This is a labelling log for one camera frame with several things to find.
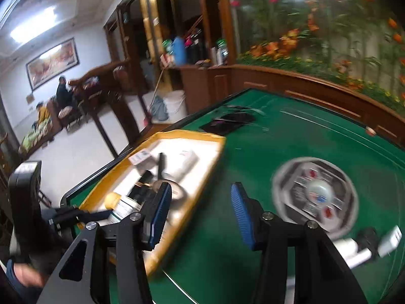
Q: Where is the white blue carton box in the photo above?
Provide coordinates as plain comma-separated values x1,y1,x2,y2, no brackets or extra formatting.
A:
170,150,198,179

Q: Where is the small white barcode box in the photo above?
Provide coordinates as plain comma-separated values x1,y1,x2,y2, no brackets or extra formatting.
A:
128,148,154,166

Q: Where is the black device on table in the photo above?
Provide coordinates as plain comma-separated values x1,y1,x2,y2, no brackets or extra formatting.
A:
199,105,266,137

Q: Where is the white tube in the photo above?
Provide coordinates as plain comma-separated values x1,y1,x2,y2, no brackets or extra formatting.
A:
334,238,372,270

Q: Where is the wooden cabinet with bottles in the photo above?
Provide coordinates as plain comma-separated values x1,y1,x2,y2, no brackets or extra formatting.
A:
141,0,404,145

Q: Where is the black pen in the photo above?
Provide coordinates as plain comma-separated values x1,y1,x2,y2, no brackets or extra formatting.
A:
157,152,166,180

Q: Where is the small red white tile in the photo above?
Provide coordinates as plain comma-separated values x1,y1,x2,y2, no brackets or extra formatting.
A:
365,126,376,136

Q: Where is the person's left hand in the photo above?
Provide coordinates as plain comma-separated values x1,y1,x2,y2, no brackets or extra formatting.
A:
13,263,47,288

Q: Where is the white plastic bucket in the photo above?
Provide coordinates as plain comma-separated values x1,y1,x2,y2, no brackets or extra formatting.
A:
163,90,188,123

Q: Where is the framed landscape painting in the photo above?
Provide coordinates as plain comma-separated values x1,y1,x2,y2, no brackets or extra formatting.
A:
25,38,80,91

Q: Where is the black gold flat box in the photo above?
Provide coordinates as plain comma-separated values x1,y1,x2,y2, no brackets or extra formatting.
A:
128,170,154,204

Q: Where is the black round lid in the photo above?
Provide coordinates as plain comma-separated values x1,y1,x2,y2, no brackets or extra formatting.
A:
355,227,380,255

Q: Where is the yellow rimmed white tray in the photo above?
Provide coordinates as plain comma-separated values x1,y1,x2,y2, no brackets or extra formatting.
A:
79,130,226,276

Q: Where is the round table centre control panel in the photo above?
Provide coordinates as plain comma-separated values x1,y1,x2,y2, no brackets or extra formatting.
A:
271,157,359,240

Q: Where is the flower mural glass panel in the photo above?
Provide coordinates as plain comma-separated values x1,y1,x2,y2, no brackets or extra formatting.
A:
229,0,404,112

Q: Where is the blue detergent bottle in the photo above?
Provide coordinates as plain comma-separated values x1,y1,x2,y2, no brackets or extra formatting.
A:
172,36,187,66

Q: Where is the seated person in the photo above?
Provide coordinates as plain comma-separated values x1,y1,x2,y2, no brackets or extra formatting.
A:
56,76,77,110

